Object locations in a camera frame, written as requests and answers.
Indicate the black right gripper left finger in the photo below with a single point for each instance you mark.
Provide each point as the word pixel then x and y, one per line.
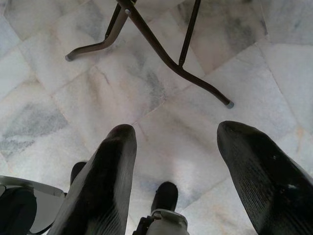
pixel 105 181

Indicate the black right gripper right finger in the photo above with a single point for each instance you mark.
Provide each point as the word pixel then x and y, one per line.
pixel 269 186

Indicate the black metal table legs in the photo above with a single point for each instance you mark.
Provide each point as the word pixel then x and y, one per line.
pixel 154 41

